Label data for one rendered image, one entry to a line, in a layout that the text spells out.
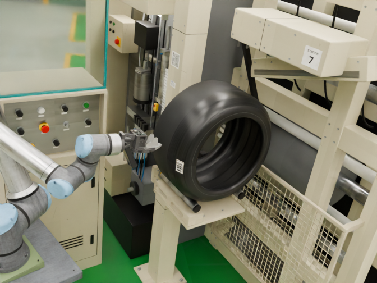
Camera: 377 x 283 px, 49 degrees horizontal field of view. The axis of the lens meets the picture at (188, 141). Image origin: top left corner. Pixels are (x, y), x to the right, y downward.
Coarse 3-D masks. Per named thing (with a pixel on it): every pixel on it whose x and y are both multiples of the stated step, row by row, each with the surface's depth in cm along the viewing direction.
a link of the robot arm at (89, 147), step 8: (80, 136) 163; (88, 136) 163; (96, 136) 165; (104, 136) 167; (80, 144) 163; (88, 144) 161; (96, 144) 163; (104, 144) 165; (80, 152) 163; (88, 152) 162; (96, 152) 164; (104, 152) 166; (88, 160) 166; (96, 160) 168
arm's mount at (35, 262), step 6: (24, 240) 207; (30, 246) 204; (30, 252) 200; (36, 252) 201; (30, 258) 197; (36, 258) 197; (30, 264) 194; (36, 264) 194; (42, 264) 196; (18, 270) 191; (24, 270) 191; (30, 270) 193; (0, 276) 187; (6, 276) 187; (12, 276) 188; (18, 276) 190; (0, 282) 184; (6, 282) 186
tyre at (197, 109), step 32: (192, 96) 189; (224, 96) 185; (160, 128) 193; (192, 128) 180; (256, 128) 218; (160, 160) 196; (192, 160) 184; (224, 160) 232; (256, 160) 210; (192, 192) 194; (224, 192) 206
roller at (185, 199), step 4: (160, 176) 226; (164, 176) 223; (164, 180) 223; (168, 180) 220; (168, 184) 219; (172, 184) 217; (172, 188) 216; (176, 188) 214; (176, 192) 213; (180, 192) 211; (180, 196) 211; (184, 196) 208; (184, 200) 208; (188, 200) 205; (192, 200) 205; (188, 204) 205; (192, 204) 203; (196, 204) 202; (192, 208) 202; (196, 208) 202; (200, 208) 204; (196, 212) 203
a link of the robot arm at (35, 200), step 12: (0, 108) 181; (0, 120) 180; (0, 156) 184; (0, 168) 188; (12, 168) 188; (24, 168) 193; (12, 180) 190; (24, 180) 192; (12, 192) 192; (24, 192) 192; (36, 192) 197; (48, 192) 205; (24, 204) 193; (36, 204) 197; (48, 204) 204; (36, 216) 197
